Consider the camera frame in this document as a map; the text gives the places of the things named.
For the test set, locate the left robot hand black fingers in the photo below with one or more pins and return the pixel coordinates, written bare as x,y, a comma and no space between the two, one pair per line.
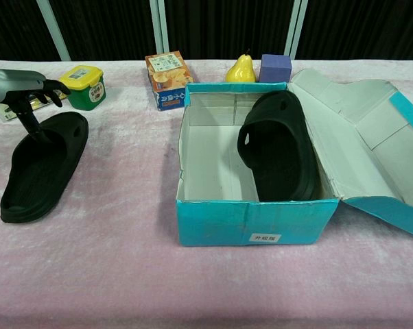
14,84

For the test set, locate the black foam slipper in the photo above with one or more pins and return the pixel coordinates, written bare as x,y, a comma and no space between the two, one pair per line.
38,178
278,154

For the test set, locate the orange snack box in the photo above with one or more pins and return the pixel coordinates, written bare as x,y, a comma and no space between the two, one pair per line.
165,79

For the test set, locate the teal cardboard shoe box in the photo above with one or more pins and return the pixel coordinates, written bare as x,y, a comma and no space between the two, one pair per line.
254,219

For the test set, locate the yellow razor blister pack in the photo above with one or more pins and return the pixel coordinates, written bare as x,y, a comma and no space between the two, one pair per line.
42,101

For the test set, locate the black pleated partition panel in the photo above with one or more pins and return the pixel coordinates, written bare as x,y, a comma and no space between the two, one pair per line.
364,27
107,27
227,20
14,27

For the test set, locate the yellow-lidded green container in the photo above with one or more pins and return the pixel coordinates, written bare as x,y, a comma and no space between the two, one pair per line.
86,97

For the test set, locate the pink plush table cloth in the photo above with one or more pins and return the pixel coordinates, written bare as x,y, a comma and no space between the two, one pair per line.
124,274

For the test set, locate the yellow pear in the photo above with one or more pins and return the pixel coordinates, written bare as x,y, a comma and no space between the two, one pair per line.
241,70

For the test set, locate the purple foam cube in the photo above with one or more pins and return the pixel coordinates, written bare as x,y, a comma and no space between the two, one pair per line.
275,68

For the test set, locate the grey partition frame post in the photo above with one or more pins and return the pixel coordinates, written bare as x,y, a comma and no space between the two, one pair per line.
159,27
53,31
295,27

